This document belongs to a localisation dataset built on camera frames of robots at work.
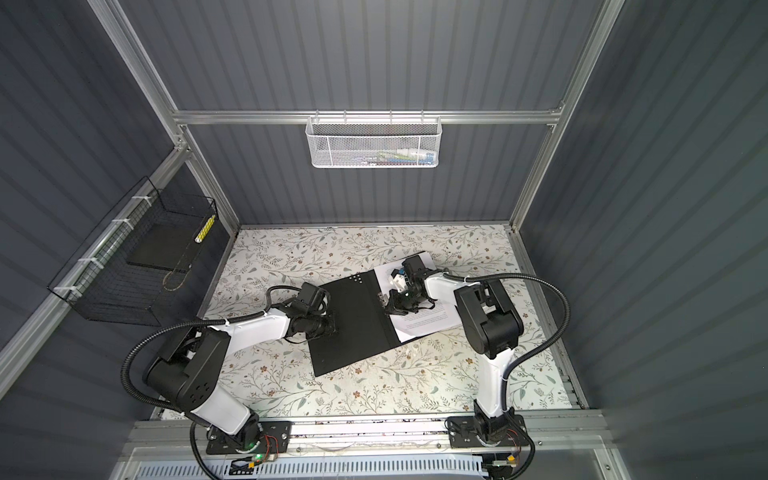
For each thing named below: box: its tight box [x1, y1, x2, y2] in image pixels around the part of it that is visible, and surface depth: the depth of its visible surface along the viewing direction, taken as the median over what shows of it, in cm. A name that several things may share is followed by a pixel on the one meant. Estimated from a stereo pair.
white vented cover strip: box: [132, 455, 488, 480], surface depth 72 cm
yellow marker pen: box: [194, 214, 216, 244], surface depth 82 cm
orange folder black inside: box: [306, 269, 401, 377], surface depth 93 cm
